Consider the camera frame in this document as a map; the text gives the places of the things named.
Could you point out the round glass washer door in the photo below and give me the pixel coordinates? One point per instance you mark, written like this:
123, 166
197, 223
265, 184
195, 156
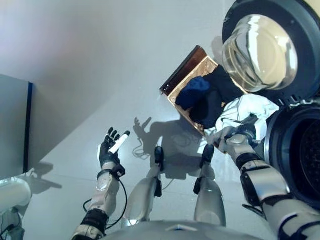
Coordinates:
262, 50

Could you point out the woven wicker basket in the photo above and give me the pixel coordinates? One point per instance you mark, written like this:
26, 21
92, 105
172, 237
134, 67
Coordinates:
197, 72

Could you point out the white garment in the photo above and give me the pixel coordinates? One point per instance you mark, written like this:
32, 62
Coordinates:
252, 105

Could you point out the black garment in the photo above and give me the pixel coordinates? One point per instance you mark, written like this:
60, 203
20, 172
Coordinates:
210, 107

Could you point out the dark brown wooden stool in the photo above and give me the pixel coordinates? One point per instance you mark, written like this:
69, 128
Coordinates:
187, 62

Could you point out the grey equipment stand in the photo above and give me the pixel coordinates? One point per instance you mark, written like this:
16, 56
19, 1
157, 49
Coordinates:
10, 225

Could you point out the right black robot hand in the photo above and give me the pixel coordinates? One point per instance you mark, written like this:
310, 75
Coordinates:
250, 127

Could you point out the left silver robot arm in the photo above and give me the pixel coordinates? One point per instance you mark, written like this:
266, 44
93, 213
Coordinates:
105, 192

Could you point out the blue garment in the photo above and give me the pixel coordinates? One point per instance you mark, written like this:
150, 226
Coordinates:
192, 92

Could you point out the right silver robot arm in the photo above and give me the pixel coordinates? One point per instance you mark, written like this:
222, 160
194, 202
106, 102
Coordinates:
270, 180

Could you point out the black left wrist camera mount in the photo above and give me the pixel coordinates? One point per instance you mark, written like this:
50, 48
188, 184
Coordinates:
119, 172

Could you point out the silver robot torso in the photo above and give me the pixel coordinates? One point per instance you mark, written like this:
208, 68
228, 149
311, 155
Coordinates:
175, 231

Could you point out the white cylindrical object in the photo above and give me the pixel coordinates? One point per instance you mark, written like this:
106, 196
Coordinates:
12, 195

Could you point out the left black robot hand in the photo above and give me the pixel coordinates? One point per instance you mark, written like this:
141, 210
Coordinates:
106, 155

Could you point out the grey cabinet with black edge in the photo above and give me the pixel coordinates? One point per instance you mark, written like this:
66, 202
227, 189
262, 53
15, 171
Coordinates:
12, 125

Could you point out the right silver robot leg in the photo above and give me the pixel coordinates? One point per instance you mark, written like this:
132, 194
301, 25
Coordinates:
208, 192

